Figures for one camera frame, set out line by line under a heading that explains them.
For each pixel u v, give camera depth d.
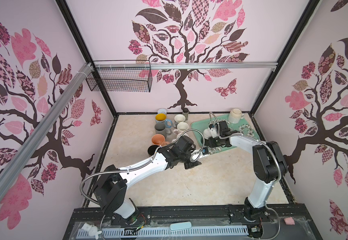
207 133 0.94
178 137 0.62
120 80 1.22
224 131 0.77
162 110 1.14
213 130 0.90
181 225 0.69
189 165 0.70
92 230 0.67
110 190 0.42
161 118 1.07
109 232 0.70
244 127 1.11
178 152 0.61
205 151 0.66
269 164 0.50
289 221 0.71
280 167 0.50
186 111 1.10
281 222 0.71
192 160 0.65
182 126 1.03
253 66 1.00
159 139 0.97
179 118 1.07
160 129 1.00
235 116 1.09
